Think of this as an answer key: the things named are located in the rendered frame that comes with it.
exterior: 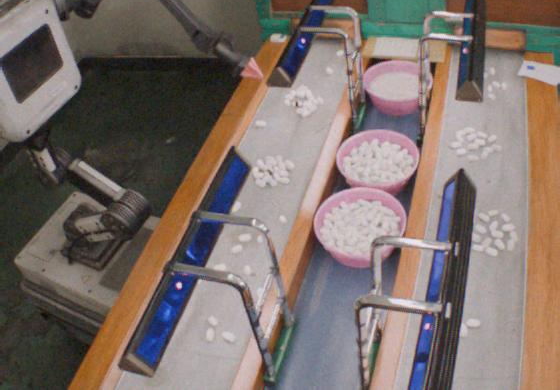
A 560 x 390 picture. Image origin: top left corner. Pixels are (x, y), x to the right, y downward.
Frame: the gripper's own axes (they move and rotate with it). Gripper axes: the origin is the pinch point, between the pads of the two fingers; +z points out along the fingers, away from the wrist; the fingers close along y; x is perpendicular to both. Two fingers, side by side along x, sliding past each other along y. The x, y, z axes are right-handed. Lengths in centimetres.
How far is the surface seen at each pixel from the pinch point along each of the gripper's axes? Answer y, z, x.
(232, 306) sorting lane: -90, 22, -4
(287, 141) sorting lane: -21.3, 18.8, -0.6
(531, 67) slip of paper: 31, 82, -57
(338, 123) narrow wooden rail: -12.5, 29.8, -12.8
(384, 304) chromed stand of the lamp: -106, 32, -62
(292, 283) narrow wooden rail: -80, 32, -14
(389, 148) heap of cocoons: -21, 46, -23
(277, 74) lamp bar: -31.1, 0.0, -30.5
